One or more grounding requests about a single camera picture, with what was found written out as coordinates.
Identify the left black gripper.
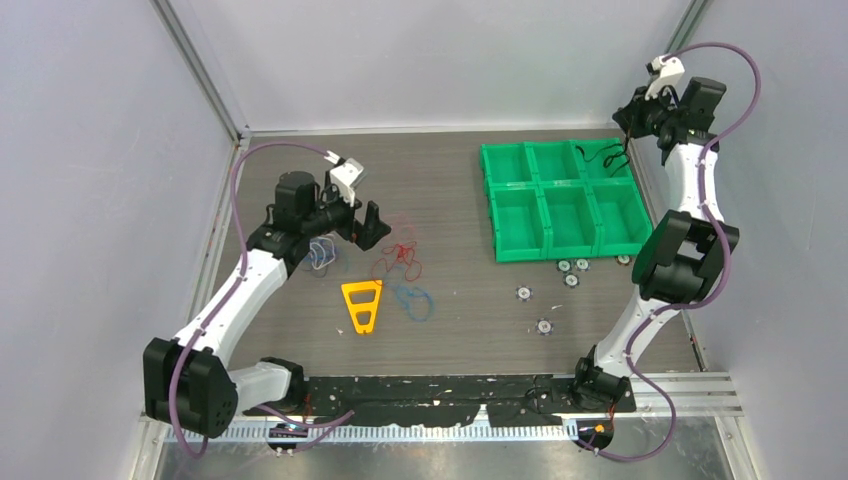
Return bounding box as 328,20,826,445
302,181,390,250

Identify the slotted aluminium cable duct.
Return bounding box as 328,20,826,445
165,423,598,444

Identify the black cable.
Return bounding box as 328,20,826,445
574,137,631,179

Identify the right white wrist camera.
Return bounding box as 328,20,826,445
644,55,685,100

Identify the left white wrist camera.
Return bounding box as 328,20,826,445
327,156,366,206

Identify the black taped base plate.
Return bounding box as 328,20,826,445
288,374,636,428

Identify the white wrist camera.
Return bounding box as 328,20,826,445
327,156,366,206
644,55,685,100

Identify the yellow triangular plastic frame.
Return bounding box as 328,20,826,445
340,280,383,335

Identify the poker chip centre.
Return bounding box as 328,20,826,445
515,285,533,302

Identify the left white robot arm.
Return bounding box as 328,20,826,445
142,166,391,438

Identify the green compartment bin tray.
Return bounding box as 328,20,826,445
479,138,653,263

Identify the poker chip lower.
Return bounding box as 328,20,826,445
535,318,553,336

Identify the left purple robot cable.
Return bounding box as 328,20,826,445
168,140,342,460

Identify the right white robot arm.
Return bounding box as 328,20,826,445
569,77,740,411

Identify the poker chip right upper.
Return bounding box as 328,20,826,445
573,258,591,272

